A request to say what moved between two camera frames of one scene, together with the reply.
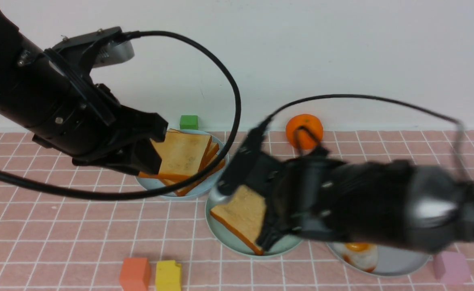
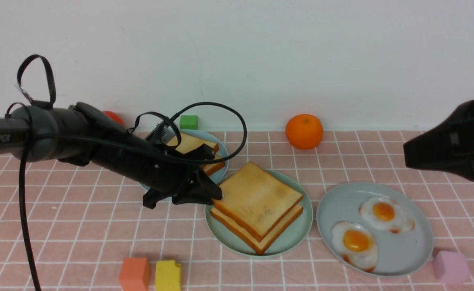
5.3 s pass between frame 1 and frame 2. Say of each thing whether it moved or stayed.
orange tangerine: stayed
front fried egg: stayed
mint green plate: stayed
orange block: stayed
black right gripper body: moved
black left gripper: moved
